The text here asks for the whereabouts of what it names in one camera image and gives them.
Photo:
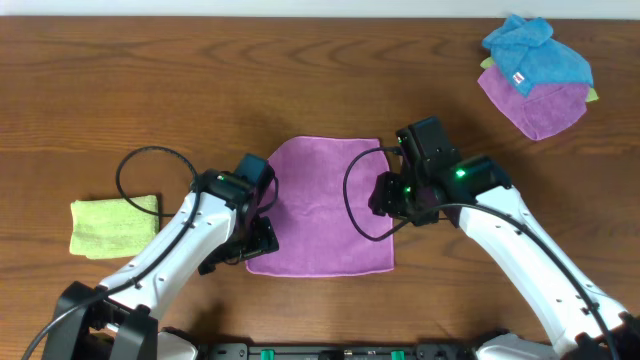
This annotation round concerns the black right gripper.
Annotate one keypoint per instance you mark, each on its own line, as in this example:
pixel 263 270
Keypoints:
pixel 384 200

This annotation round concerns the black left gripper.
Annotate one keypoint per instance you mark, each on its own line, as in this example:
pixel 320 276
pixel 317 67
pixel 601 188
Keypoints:
pixel 261 238

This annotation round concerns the purple microfiber cloth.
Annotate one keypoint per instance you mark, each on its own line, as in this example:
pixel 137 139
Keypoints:
pixel 316 237

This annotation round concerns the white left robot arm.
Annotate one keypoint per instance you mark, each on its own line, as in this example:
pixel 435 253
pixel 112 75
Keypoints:
pixel 220 221

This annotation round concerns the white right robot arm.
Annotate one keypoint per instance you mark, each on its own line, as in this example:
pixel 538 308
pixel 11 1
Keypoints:
pixel 581 321

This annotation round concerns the folded light green cloth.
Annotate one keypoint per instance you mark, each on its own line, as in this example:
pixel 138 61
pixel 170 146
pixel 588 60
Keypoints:
pixel 113 228

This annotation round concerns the purple cloth in pile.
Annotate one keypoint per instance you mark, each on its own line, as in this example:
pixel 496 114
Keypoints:
pixel 548 109

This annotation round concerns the blue cloth with tag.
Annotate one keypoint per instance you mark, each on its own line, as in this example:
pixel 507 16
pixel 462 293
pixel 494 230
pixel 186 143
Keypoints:
pixel 528 56

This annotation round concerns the green cloth under pile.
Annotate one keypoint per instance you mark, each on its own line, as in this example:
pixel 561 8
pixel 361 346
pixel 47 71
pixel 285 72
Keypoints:
pixel 591 95

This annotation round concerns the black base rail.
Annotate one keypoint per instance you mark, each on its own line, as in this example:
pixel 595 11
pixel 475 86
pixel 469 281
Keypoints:
pixel 425 351

